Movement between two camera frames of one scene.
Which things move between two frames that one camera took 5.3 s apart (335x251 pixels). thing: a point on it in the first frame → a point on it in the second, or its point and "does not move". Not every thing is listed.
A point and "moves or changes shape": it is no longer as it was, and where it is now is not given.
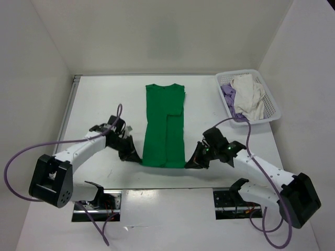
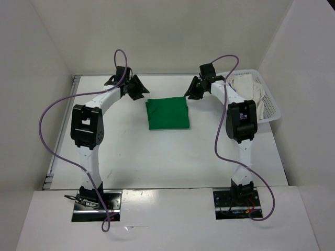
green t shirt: [165, 146] moves or changes shape
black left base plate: [106, 206] does not move
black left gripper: [132, 156] → [141, 88]
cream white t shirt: [248, 98] does not move
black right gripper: [196, 162] → [192, 91]
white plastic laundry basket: [272, 112] does not move
